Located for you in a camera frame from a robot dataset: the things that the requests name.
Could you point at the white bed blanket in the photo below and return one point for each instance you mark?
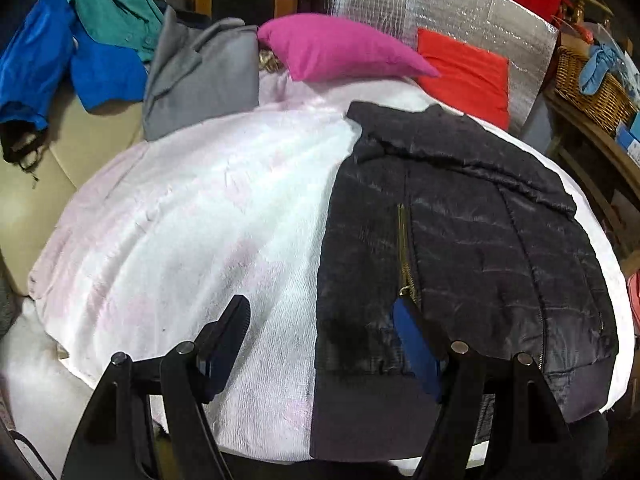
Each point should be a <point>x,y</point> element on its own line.
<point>200,220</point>

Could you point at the blue cardboard box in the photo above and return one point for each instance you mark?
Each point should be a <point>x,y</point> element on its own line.
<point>632,135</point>

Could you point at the pink cloth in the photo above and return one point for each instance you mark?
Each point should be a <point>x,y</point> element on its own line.
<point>634,292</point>

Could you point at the wooden side table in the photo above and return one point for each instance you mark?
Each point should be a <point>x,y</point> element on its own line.
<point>590,135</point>

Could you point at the teal shirt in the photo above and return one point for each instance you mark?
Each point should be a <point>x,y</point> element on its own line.
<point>115,10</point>

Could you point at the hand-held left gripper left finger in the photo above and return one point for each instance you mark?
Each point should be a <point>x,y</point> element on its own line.
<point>225,350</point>

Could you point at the beige sofa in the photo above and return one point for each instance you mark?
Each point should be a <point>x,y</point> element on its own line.
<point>50,185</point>

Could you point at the silver foil insulation mat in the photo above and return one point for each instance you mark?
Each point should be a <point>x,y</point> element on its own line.
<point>450,0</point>

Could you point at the blue jacket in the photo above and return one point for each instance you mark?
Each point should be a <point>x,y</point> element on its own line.
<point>35,60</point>

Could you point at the red pillow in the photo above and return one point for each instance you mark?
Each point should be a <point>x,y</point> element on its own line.
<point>465,75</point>

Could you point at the pink pillow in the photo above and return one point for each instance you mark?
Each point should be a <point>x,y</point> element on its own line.
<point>330,45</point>

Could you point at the light blue cloth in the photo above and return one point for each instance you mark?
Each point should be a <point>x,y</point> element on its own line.
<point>597,67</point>

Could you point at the grey coat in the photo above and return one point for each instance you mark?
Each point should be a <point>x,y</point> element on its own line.
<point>200,80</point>

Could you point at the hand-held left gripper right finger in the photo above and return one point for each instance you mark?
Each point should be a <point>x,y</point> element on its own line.
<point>415,355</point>

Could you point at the black quilted jacket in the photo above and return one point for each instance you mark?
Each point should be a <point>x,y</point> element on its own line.
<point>475,240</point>

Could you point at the wicker basket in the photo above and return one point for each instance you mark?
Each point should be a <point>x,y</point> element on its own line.
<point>600,95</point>

